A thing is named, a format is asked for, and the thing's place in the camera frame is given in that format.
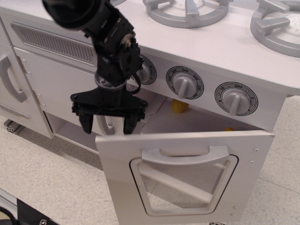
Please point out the white oven door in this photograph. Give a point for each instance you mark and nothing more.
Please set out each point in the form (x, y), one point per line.
(152, 194)

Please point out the right silver stove burner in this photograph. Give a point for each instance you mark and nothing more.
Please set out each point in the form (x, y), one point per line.
(276, 25)

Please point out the grey vent grille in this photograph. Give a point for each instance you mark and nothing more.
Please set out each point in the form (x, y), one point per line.
(55, 43)

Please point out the left grey stove knob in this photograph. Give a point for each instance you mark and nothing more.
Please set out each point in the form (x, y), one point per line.
(147, 74)

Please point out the aluminium frame foot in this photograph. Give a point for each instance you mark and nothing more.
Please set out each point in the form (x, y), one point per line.
(13, 127)
(217, 223)

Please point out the grey cabinet door handle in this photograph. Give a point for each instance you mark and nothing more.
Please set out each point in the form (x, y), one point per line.
(103, 125)

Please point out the left aluminium frame foot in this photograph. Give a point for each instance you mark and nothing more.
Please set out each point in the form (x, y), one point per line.
(13, 127)

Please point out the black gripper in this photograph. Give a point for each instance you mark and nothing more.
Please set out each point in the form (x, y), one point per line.
(119, 103)

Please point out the grey fridge door handle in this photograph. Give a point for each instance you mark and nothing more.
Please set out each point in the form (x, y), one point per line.
(5, 65)

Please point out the right aluminium frame foot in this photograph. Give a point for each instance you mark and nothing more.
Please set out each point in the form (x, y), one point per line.
(217, 223)

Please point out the silver stove burner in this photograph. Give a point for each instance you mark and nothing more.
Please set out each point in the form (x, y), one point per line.
(192, 17)
(276, 25)

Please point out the white toy kitchen body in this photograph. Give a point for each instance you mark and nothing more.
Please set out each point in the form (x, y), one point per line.
(223, 52)

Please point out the grey stove knob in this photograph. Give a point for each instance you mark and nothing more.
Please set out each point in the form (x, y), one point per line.
(147, 74)
(236, 99)
(184, 82)

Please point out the right grey stove knob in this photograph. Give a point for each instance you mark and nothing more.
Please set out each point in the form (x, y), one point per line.
(236, 99)

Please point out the white cabinet door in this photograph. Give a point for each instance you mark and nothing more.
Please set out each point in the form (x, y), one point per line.
(53, 83)

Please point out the yellow toy in oven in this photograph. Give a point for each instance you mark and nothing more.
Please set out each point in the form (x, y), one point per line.
(178, 106)

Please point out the silver sink rim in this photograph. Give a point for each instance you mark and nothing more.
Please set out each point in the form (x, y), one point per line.
(116, 2)

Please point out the middle grey stove knob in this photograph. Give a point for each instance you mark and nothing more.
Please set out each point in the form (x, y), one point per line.
(184, 82)

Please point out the middle silver stove burner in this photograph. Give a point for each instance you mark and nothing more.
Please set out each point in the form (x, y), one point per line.
(192, 17)

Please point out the small yellow toy piece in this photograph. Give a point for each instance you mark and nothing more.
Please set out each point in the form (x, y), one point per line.
(229, 129)

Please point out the grey oven door handle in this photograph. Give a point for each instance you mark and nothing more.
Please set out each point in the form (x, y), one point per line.
(215, 154)

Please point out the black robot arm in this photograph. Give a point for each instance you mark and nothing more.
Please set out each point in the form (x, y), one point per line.
(118, 60)

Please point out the aluminium rail bottom left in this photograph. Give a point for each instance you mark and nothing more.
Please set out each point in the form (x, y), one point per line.
(8, 202)

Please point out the white left fridge door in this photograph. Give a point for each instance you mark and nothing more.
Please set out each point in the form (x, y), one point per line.
(18, 102)

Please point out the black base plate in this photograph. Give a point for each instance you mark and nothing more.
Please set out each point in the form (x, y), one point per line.
(27, 215)

